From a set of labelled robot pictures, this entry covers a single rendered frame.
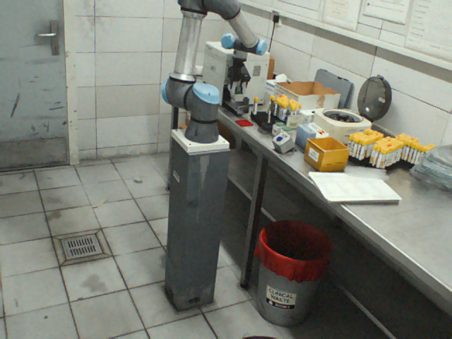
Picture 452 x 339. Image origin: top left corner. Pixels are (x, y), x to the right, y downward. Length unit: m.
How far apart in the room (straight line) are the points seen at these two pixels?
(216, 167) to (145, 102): 1.90
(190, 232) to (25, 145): 1.90
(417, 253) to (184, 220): 1.02
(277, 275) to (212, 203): 0.46
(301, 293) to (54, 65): 2.32
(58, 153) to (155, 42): 1.14
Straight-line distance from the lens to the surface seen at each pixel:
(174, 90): 2.01
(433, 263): 1.55
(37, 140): 3.70
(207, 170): 2.01
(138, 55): 3.71
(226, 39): 2.28
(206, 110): 1.94
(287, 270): 2.16
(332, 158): 1.93
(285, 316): 2.38
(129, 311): 2.44
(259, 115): 2.42
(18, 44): 3.48
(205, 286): 2.39
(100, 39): 3.61
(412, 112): 2.35
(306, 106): 2.48
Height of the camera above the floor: 1.67
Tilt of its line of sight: 25 degrees down
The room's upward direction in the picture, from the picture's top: 7 degrees clockwise
